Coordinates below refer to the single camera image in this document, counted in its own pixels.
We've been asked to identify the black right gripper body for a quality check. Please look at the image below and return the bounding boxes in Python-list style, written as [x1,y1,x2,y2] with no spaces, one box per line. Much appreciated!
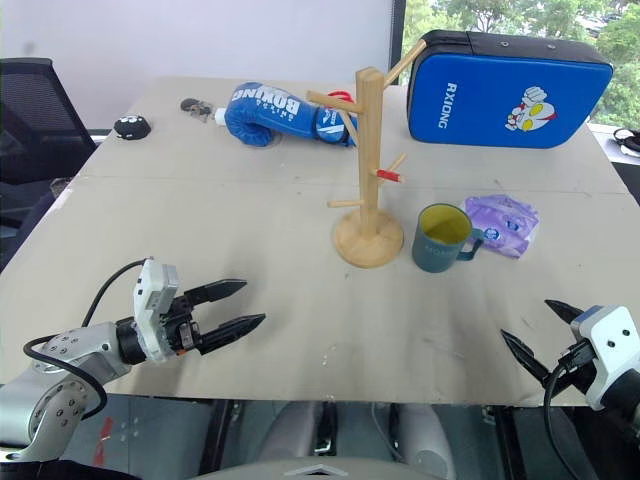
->
[543,339,601,399]

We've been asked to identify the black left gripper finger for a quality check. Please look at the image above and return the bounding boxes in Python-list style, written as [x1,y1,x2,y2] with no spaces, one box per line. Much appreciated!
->
[184,278,249,308]
[197,313,267,357]

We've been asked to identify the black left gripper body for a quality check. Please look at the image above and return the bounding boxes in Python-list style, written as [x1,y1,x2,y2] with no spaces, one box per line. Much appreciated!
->
[159,294,204,358]

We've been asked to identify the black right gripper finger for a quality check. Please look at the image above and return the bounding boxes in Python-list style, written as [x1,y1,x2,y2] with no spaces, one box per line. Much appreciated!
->
[500,328,557,389]
[543,298,586,327]

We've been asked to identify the wooden mug tree stand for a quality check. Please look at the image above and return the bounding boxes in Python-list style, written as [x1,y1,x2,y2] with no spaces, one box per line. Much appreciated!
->
[305,38,428,269]

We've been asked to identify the purple tissue pack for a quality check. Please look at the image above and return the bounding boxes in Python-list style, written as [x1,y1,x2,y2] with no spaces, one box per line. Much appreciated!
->
[463,193,542,260]

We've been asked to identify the grey rounded shape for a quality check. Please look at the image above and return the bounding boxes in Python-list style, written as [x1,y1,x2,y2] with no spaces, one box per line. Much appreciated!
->
[392,402,457,480]
[257,399,329,459]

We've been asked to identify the teal mug with yellow inside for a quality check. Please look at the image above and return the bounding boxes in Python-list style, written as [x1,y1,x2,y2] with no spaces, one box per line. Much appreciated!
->
[411,203,486,274]

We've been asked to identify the silver robot torso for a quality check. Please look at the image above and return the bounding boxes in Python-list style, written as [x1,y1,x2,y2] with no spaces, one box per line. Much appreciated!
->
[192,457,444,480]

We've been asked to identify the white side desk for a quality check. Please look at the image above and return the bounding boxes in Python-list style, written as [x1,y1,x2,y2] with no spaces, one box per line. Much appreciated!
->
[587,122,640,166]

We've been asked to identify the black headphones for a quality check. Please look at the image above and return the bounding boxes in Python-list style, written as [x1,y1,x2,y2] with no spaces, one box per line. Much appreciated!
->
[612,127,640,159]

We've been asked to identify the blue boxing glove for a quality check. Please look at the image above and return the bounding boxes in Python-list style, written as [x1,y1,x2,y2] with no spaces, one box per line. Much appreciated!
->
[219,81,361,150]

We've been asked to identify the black round dotted object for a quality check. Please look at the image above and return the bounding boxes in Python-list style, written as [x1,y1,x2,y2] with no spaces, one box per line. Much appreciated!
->
[113,114,152,140]

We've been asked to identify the blue and black kick pad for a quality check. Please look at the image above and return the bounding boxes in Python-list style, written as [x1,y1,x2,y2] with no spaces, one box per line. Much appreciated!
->
[405,28,615,150]

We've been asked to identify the black office chair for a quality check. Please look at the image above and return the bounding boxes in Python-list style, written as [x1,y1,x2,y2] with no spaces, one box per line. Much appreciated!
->
[0,57,98,232]

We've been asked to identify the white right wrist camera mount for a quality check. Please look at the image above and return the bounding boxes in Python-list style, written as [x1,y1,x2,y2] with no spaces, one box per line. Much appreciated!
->
[571,304,640,412]

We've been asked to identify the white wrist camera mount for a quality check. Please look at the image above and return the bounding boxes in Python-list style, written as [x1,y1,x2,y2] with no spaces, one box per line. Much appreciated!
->
[132,258,180,364]
[571,304,640,412]

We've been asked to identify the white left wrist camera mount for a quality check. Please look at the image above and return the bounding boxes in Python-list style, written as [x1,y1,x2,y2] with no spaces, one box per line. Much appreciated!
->
[132,258,180,364]

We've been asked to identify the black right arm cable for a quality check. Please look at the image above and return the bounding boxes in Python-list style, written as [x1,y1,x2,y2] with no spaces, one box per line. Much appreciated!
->
[543,349,585,480]

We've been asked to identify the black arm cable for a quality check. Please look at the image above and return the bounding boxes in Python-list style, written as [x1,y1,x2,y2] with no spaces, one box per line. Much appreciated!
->
[22,258,151,421]
[543,349,585,480]

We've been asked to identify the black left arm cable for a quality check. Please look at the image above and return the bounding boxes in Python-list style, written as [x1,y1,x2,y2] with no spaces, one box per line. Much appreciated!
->
[22,258,151,421]

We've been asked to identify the dark window frame post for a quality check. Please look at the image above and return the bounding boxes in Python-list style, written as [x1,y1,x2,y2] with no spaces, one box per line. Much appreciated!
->
[389,0,408,87]

